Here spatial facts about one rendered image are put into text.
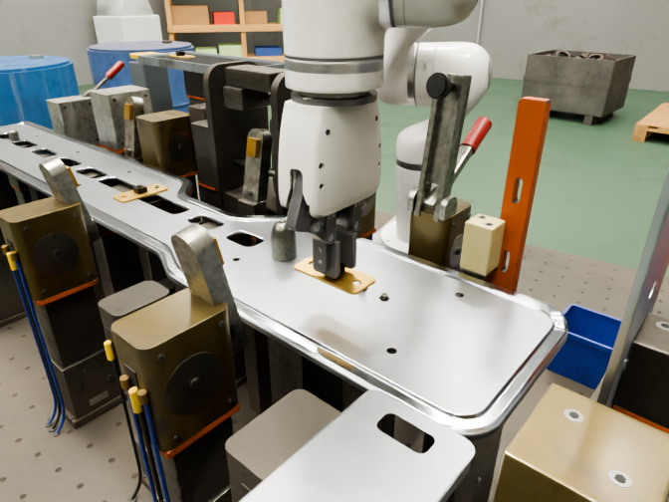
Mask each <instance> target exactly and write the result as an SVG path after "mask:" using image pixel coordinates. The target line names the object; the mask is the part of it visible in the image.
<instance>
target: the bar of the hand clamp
mask: <svg viewBox="0 0 669 502"><path fill-rule="evenodd" d="M471 82H472V76H471V75H463V74H454V73H444V72H442V73H434V74H432V75H431V76H430V77H429V78H428V80H427V83H426V92H427V94H428V96H429V97H430V98H432V104H431V110H430V116H429V123H428V129H427V135H426V140H425V147H424V153H423V159H422V166H421V172H420V178H419V184H418V191H417V197H416V203H415V210H414V215H416V216H420V211H422V210H424V209H426V207H425V205H424V204H423V201H424V198H425V197H427V196H428V195H429V193H430V192H431V187H432V183H434V184H438V185H439V188H438V194H437V200H436V206H435V211H434V217H433V221H436V222H439V221H440V219H439V211H440V205H441V202H442V200H443V199H444V198H445V197H446V196H448V195H451V190H452V185H453V179H454V174H455V168H456V163H457V157H458V152H459V146H460V141H461V135H462V130H463V124H464V119H465V113H466V109H467V103H468V98H469V92H470V87H471Z"/></svg>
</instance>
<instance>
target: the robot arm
mask: <svg viewBox="0 0 669 502"><path fill-rule="evenodd" d="M478 1H479V0H282V13H283V35H284V60H285V83H286V87H287V88H288V89H291V90H293V91H291V99H290V100H288V101H285V105H284V110H283V116H282V123H281V132H280V145H279V196H280V203H281V205H282V206H283V207H285V208H289V211H288V215H287V220H286V227H287V228H289V229H292V230H294V231H297V232H307V234H308V236H310V237H312V238H313V268H314V270H315V271H317V272H320V273H322V274H324V275H327V276H329V277H331V278H334V279H335V278H337V277H339V275H340V262H341V263H344V264H345V267H346V268H348V269H352V268H354V267H355V266H356V232H355V231H357V230H359V228H360V226H361V215H362V213H363V211H364V209H365V207H366V205H367V204H368V203H369V201H370V200H371V199H372V198H373V197H374V196H375V194H376V190H377V189H378V186H379V181H380V173H381V127H380V114H379V104H378V100H380V101H382V102H383V103H385V104H388V105H391V106H398V107H431V104H432V98H430V97H429V96H428V94H427V92H426V83H427V80H428V78H429V77H430V76H431V75H432V74H434V73H442V72H444V73H454V74H463V75H471V76H472V82H471V87H470V92H469V98H468V103H467V109H466V113H465V118H466V117H467V116H468V114H469V113H470V112H471V111H472V110H473V109H474V108H475V106H476V105H478V104H479V103H480V102H481V100H482V99H483V98H484V96H485V94H486V93H487V91H488V89H489V87H490V84H491V80H492V73H493V68H492V61H491V59H490V56H489V55H488V53H487V52H486V50H485V49H483V48H482V47H481V46H479V45H477V44H474V43H468V42H433V43H415V42H416V41H417V40H419V39H420V38H421V37H423V36H424V35H425V34H427V33H428V32H429V31H430V30H432V29H433V28H442V27H449V26H453V25H456V24H458V23H461V22H463V21H464V20H466V19H467V18H468V17H469V16H470V15H471V13H472V12H473V11H474V9H475V8H476V6H477V3H478ZM386 31H387V32H386ZM428 123H429V119H428V120H425V121H423V122H420V123H418V124H415V125H411V126H409V127H407V128H405V129H404V130H402V131H401V132H400V134H399V135H398V137H397V142H396V220H395V221H393V222H391V223H389V224H387V225H386V226H385V227H384V228H383V229H382V231H381V241H382V244H383V245H385V246H387V247H390V248H393V249H396V250H399V251H401V252H404V253H407V254H408V243H409V230H410V216H411V211H410V210H407V204H408V196H409V193H410V192H411V190H412V189H413V188H415V187H418V184H419V178H420V172H421V166H422V159H423V153H424V147H425V140H426V135H427V129H428ZM319 218H322V219H323V220H324V224H321V223H320V222H319Z"/></svg>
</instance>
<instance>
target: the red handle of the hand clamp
mask: <svg viewBox="0 0 669 502"><path fill-rule="evenodd" d="M491 127H492V122H491V121H490V119H488V118H486V117H479V118H477V120H476V121H475V123H474V124H473V126H472V127H471V129H470V131H469V132H468V134H467V135H466V137H465V138H464V140H463V141H462V143H461V144H460V148H459V152H458V157H457V163H456V168H455V174H454V179H453V184H454V182H455V180H456V179H457V177H458V176H459V174H460V173H461V171H462V170H463V168H464V167H465V165H466V163H467V162H468V160H469V159H470V157H471V156H472V155H473V154H474V153H475V152H476V150H477V149H478V147H479V146H480V144H481V143H482V141H483V139H484V138H485V136H486V135H487V133H488V132H489V130H490V129H491ZM438 188H439V185H438V184H435V186H434V187H433V189H432V190H431V192H430V193H429V195H428V196H427V197H425V198H424V201H423V204H424V205H425V207H426V208H427V209H428V210H432V211H435V206H436V200H437V194H438Z"/></svg>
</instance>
